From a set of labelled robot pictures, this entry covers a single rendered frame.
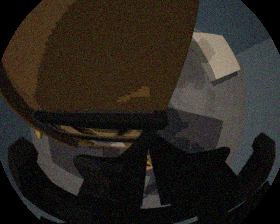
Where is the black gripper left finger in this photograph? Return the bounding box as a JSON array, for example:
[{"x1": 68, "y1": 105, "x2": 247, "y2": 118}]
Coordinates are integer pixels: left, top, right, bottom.
[{"x1": 72, "y1": 129, "x2": 149, "y2": 208}]

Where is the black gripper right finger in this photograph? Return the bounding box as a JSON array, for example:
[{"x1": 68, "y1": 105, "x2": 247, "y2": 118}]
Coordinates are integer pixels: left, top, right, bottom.
[{"x1": 148, "y1": 129, "x2": 230, "y2": 206}]

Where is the yellow round flat disc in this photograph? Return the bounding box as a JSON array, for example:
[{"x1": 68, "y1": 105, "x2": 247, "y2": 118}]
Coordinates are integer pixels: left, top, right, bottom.
[{"x1": 35, "y1": 129, "x2": 43, "y2": 139}]

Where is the beige flat rectangular block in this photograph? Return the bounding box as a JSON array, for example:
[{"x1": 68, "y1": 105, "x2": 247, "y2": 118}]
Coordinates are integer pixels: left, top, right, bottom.
[{"x1": 191, "y1": 32, "x2": 241, "y2": 81}]

